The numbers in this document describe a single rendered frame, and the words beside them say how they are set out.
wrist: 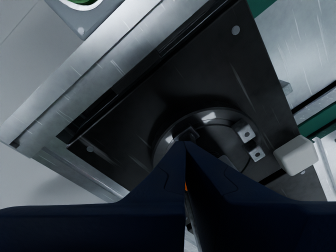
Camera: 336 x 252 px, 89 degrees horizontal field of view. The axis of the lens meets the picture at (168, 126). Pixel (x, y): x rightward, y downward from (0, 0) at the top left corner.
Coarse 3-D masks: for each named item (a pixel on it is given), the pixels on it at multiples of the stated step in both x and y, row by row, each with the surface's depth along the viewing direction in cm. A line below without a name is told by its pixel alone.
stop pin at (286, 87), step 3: (279, 81) 21; (282, 81) 21; (285, 81) 21; (282, 84) 21; (285, 84) 20; (288, 84) 20; (282, 87) 20; (285, 87) 20; (288, 87) 21; (291, 87) 21; (285, 90) 21; (288, 90) 21; (291, 90) 21; (285, 93) 21; (288, 93) 21
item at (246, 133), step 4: (240, 120) 19; (244, 120) 18; (236, 124) 19; (240, 124) 18; (244, 124) 18; (248, 124) 18; (232, 128) 19; (236, 128) 18; (240, 128) 18; (244, 128) 18; (248, 128) 18; (236, 132) 18; (240, 132) 18; (244, 132) 18; (248, 132) 18; (252, 132) 18; (240, 136) 18; (244, 136) 18; (248, 136) 18; (252, 136) 18; (244, 140) 18; (248, 140) 19
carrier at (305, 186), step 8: (280, 168) 28; (312, 168) 28; (272, 176) 28; (280, 176) 28; (288, 176) 28; (296, 176) 28; (304, 176) 29; (312, 176) 29; (264, 184) 28; (272, 184) 28; (280, 184) 29; (288, 184) 29; (296, 184) 29; (304, 184) 30; (312, 184) 30; (320, 184) 30; (280, 192) 30; (288, 192) 30; (296, 192) 30; (304, 192) 31; (312, 192) 31; (320, 192) 31; (304, 200) 32; (312, 200) 32; (320, 200) 33; (192, 232) 32
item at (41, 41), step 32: (32, 32) 23; (64, 32) 24; (0, 64) 24; (32, 64) 25; (0, 96) 26; (0, 160) 31; (32, 160) 32; (0, 192) 35; (32, 192) 36; (64, 192) 37
